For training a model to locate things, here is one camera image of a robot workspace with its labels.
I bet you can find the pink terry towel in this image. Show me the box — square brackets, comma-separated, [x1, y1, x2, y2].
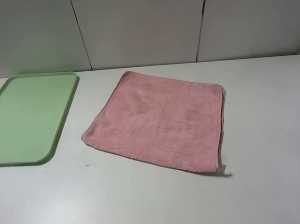
[81, 71, 226, 173]

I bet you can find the light green plastic tray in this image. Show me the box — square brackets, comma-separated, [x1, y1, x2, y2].
[0, 72, 79, 167]

